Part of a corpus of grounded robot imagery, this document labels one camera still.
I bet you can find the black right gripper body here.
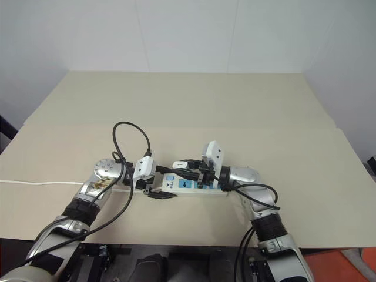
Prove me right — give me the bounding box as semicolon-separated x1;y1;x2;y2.
197;158;221;190

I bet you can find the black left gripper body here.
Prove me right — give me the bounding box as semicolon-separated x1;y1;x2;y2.
136;165;161;197

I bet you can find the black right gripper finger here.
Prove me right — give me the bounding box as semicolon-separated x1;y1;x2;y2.
171;159;204;170
175;169;204;182

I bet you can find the white power strip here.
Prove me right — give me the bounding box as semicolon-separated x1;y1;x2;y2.
112;171;236;199

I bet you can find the dark grey rounded shape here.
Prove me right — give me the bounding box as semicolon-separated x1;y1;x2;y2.
135;246;170;282

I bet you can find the dark object at room edge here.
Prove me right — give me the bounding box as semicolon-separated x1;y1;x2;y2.
364;155;376;177

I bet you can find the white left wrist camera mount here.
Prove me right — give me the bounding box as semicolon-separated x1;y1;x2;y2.
132;156;157;189

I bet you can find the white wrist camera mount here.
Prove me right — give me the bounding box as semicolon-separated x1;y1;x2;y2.
201;141;226;177
132;156;157;189

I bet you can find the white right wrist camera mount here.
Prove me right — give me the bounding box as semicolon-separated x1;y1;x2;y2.
201;141;226;177

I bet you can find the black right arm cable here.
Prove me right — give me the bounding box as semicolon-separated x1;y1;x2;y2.
216;173;281;282

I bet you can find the black frame under table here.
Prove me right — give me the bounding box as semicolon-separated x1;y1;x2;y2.
69;243;132;282

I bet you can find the white power strip cord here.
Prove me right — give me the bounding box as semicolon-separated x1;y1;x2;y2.
0;179;135;195

